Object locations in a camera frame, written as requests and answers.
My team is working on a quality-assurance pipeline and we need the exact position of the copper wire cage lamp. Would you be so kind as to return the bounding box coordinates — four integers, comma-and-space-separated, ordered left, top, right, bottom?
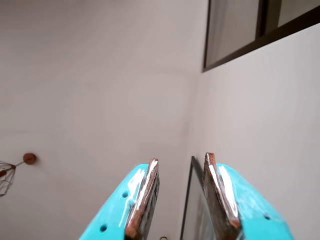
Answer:
0, 152, 37, 198

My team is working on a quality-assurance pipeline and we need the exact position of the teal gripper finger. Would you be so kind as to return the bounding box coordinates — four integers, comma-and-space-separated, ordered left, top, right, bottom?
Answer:
78, 157, 161, 240
202, 151, 296, 240

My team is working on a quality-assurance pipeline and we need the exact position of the dark framed window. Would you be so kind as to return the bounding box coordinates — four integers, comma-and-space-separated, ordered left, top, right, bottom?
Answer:
202, 0, 320, 73

